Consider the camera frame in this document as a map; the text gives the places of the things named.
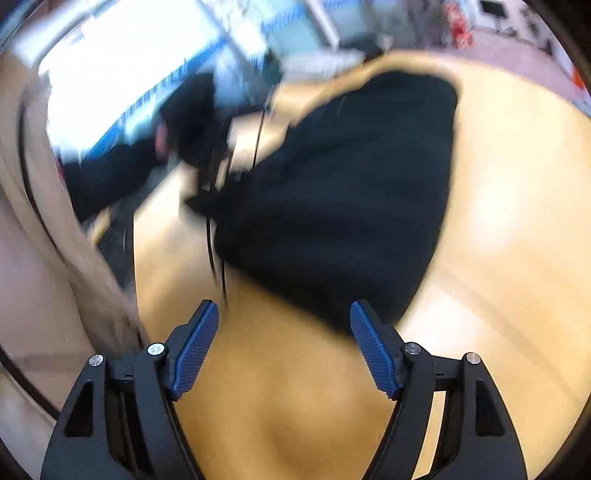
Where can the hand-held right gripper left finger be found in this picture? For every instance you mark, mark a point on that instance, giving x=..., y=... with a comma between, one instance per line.
x=194, y=360

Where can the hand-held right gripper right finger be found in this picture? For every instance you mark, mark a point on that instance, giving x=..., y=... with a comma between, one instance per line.
x=374, y=355

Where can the black fleece zip jacket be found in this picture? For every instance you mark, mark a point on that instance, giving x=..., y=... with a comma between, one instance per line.
x=346, y=184

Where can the person's left forearm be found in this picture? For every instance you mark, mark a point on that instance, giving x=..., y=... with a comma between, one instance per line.
x=111, y=177

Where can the beige cloth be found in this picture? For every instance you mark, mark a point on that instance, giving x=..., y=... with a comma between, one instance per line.
x=41, y=277

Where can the stack of red boxes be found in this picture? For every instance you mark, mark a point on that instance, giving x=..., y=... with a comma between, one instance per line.
x=461, y=25

